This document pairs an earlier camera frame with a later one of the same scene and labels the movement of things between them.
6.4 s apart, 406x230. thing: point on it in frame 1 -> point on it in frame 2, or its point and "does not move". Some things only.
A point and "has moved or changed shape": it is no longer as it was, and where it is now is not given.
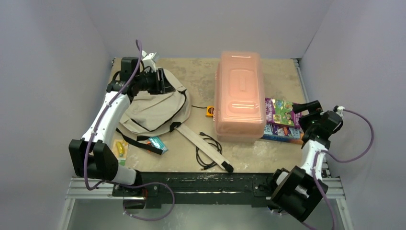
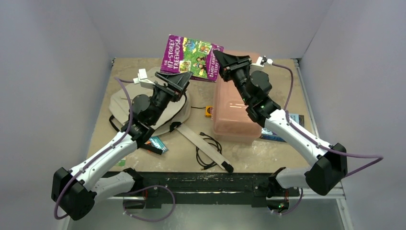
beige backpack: (157, 114) does not move
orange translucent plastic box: (239, 96) does not move
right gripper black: (307, 107) -> (236, 66)
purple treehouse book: (281, 111) has moved or changed shape
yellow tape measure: (209, 111) does not move
